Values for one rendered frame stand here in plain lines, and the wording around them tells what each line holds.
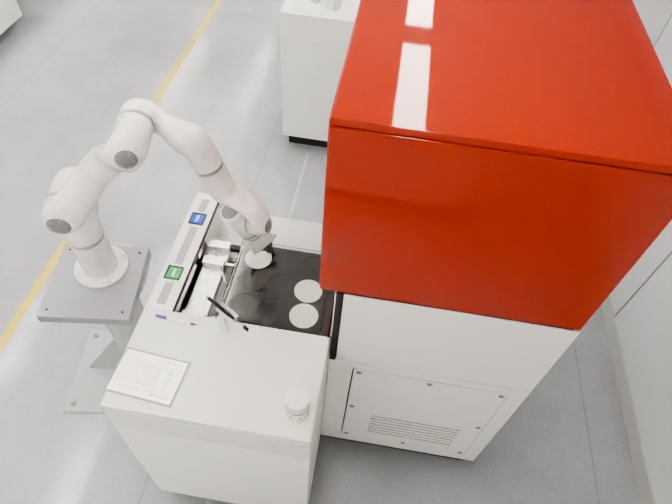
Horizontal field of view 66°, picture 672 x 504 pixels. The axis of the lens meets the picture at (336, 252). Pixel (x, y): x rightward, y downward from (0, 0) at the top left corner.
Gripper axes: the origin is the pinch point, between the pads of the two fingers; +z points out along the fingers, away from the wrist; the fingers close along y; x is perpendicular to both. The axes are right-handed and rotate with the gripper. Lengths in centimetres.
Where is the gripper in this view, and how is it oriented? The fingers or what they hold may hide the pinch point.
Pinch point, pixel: (269, 248)
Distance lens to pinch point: 198.3
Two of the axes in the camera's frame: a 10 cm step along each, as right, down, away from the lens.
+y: -7.6, 6.5, -0.4
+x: 5.8, 6.5, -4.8
